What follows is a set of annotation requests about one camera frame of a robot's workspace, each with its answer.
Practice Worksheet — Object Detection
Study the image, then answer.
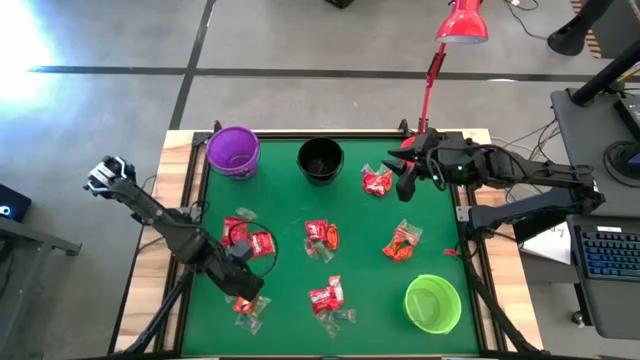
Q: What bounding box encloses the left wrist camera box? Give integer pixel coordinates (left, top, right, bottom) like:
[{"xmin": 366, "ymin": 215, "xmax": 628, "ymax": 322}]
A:
[{"xmin": 228, "ymin": 239, "xmax": 254, "ymax": 264}]

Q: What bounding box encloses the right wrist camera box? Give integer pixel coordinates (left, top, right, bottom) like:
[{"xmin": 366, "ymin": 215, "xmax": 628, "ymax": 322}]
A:
[{"xmin": 412, "ymin": 128, "xmax": 441, "ymax": 151}]

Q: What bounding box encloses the grey side bench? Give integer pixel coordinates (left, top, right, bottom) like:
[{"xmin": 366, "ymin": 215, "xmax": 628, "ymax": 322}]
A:
[{"xmin": 0, "ymin": 215, "xmax": 83, "ymax": 360}]

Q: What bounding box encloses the black pole with foot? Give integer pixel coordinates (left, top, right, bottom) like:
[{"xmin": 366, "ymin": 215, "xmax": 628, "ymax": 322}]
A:
[{"xmin": 546, "ymin": 0, "xmax": 619, "ymax": 57}]

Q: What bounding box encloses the purple plastic bucket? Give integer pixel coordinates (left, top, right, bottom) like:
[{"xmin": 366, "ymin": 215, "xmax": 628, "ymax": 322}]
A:
[{"xmin": 205, "ymin": 125, "xmax": 262, "ymax": 180}]

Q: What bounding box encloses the round black monitor base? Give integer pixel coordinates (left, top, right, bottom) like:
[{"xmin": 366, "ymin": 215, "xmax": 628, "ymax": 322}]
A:
[{"xmin": 603, "ymin": 139, "xmax": 640, "ymax": 189}]

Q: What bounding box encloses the striped floor mat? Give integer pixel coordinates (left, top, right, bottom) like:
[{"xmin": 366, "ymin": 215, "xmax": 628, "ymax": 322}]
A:
[{"xmin": 569, "ymin": 0, "xmax": 604, "ymax": 60}]

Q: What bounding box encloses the grey cabinet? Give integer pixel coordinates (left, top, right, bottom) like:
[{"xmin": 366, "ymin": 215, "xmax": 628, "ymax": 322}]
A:
[{"xmin": 592, "ymin": 0, "xmax": 640, "ymax": 60}]

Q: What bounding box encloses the black plastic bucket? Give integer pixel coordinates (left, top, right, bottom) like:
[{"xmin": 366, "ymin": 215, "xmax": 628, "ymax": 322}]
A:
[{"xmin": 296, "ymin": 136, "xmax": 346, "ymax": 187}]

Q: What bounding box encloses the floor cable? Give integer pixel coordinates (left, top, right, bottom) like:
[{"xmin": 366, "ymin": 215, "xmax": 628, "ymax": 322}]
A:
[{"xmin": 502, "ymin": 0, "xmax": 549, "ymax": 41}]

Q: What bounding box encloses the green plastic bucket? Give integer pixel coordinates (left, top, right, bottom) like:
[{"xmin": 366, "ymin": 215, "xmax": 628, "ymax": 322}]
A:
[{"xmin": 402, "ymin": 273, "xmax": 463, "ymax": 335}]

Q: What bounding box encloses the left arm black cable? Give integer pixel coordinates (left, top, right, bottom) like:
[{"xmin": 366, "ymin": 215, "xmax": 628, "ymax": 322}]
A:
[{"xmin": 239, "ymin": 221, "xmax": 280, "ymax": 278}]

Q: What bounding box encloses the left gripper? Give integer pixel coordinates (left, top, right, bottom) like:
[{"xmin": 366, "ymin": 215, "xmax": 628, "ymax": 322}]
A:
[{"xmin": 203, "ymin": 245, "xmax": 265, "ymax": 302}]

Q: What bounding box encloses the backlit black keyboard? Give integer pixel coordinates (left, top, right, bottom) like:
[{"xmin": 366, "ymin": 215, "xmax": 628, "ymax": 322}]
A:
[{"xmin": 573, "ymin": 223, "xmax": 640, "ymax": 281}]

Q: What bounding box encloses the grey side desk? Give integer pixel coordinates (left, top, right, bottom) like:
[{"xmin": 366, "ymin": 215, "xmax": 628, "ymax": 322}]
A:
[{"xmin": 549, "ymin": 87, "xmax": 640, "ymax": 219}]

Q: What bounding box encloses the black device with light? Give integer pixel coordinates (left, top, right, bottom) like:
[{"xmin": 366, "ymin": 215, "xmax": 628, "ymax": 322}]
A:
[{"xmin": 0, "ymin": 183, "xmax": 33, "ymax": 224}]

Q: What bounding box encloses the red Skittles pack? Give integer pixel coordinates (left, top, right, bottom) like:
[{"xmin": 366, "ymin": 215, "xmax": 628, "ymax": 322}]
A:
[
  {"xmin": 308, "ymin": 286, "xmax": 341, "ymax": 315},
  {"xmin": 247, "ymin": 230, "xmax": 277, "ymax": 259},
  {"xmin": 220, "ymin": 215, "xmax": 250, "ymax": 249},
  {"xmin": 304, "ymin": 219, "xmax": 330, "ymax": 243},
  {"xmin": 361, "ymin": 169, "xmax": 394, "ymax": 198}
]

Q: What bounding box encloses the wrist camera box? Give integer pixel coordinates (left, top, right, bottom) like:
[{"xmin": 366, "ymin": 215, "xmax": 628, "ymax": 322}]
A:
[
  {"xmin": 228, "ymin": 239, "xmax": 254, "ymax": 264},
  {"xmin": 412, "ymin": 128, "xmax": 441, "ymax": 151}
]

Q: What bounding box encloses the red white KitKat bar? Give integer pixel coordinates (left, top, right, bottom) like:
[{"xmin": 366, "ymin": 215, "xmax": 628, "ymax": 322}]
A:
[{"xmin": 327, "ymin": 274, "xmax": 346, "ymax": 304}]

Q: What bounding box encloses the red desk lamp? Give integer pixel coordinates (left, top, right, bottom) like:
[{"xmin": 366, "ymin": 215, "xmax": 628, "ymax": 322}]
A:
[{"xmin": 398, "ymin": 0, "xmax": 490, "ymax": 151}]

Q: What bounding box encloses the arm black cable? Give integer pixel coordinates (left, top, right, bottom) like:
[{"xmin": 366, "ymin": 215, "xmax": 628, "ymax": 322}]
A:
[
  {"xmin": 424, "ymin": 143, "xmax": 531, "ymax": 191},
  {"xmin": 239, "ymin": 221, "xmax": 280, "ymax": 278}
]

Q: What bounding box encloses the white paper sheet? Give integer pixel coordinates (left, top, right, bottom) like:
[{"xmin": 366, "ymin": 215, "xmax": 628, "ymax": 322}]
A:
[{"xmin": 519, "ymin": 222, "xmax": 573, "ymax": 266}]

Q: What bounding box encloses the grey cable bundle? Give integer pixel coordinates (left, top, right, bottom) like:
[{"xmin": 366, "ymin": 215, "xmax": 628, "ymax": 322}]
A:
[{"xmin": 492, "ymin": 117, "xmax": 564, "ymax": 201}]

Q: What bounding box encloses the grey keyboard tray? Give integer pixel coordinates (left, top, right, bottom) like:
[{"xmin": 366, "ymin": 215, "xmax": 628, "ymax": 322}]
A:
[{"xmin": 566, "ymin": 213, "xmax": 640, "ymax": 341}]

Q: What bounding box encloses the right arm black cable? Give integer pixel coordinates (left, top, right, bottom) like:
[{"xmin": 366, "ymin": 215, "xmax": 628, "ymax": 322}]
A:
[{"xmin": 424, "ymin": 143, "xmax": 531, "ymax": 191}]

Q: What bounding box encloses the black slanted pole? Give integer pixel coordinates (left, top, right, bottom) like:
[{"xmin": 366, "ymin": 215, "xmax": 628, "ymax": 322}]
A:
[{"xmin": 570, "ymin": 42, "xmax": 640, "ymax": 107}]

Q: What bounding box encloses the black frame strut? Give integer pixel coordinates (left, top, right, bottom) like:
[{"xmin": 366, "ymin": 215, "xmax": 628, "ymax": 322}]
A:
[
  {"xmin": 462, "ymin": 239, "xmax": 546, "ymax": 357},
  {"xmin": 112, "ymin": 267, "xmax": 194, "ymax": 357}
]

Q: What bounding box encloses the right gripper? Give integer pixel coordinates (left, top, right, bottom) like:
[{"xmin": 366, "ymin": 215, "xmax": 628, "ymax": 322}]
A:
[{"xmin": 382, "ymin": 142, "xmax": 474, "ymax": 203}]

